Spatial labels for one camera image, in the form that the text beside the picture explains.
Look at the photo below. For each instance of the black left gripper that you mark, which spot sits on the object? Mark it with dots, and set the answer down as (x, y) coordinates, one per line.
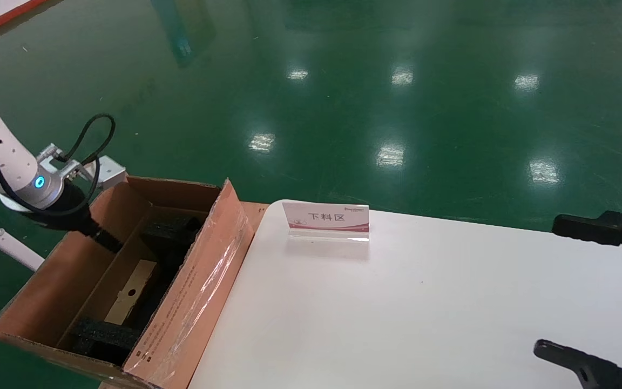
(68, 210)

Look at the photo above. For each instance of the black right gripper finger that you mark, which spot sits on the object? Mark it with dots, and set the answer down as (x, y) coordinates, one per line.
(586, 227)
(592, 370)

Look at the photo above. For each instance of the small cardboard box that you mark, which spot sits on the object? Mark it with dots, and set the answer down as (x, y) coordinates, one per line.
(127, 302)

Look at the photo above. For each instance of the large open cardboard box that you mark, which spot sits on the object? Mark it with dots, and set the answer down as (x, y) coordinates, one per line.
(203, 292)

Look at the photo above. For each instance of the white plastic pipe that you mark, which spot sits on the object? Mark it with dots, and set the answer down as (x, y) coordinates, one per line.
(3, 240)

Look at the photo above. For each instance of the clear acrylic sign stand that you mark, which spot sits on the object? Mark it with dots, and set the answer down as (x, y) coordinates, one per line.
(324, 219)

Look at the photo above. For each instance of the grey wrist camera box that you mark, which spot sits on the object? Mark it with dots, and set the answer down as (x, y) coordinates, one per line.
(110, 172)

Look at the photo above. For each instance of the silver camera mount bracket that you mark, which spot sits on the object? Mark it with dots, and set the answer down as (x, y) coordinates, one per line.
(65, 166)

